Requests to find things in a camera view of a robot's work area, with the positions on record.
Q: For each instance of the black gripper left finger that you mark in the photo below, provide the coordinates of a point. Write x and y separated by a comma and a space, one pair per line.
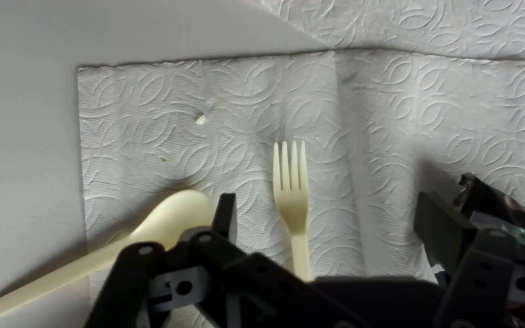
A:
136, 285

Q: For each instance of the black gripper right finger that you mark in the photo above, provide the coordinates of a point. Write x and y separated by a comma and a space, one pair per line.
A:
482, 274

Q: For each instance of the cream plastic fork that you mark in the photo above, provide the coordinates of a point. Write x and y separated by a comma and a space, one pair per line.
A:
292, 201

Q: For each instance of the cream plastic spoon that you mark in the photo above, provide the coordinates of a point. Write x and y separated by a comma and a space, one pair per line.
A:
172, 220

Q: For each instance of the small white crumb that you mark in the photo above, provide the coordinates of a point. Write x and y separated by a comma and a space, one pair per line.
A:
201, 119

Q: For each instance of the creased white paper towel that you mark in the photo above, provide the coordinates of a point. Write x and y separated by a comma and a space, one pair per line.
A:
214, 121

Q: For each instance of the large white paper towel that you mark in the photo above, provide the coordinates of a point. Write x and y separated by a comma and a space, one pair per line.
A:
427, 25

